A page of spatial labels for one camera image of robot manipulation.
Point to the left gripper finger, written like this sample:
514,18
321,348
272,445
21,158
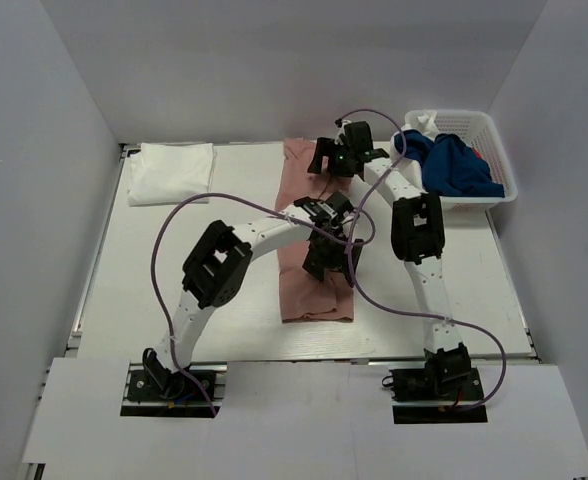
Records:
349,265
316,264

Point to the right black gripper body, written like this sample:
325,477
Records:
342,158

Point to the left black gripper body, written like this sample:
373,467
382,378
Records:
326,243

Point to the pink t shirt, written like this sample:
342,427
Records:
303,298

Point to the white red t shirt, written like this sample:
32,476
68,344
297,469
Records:
436,154

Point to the blue t shirt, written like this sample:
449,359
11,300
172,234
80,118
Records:
445,166

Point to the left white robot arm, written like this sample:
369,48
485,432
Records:
215,269

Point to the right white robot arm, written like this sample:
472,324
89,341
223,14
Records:
417,240

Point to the white plastic basket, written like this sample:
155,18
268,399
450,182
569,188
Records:
477,130

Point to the folded white t shirt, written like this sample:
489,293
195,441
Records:
168,174

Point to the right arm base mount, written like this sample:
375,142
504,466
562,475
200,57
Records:
414,402

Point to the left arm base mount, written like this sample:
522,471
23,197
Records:
182,399

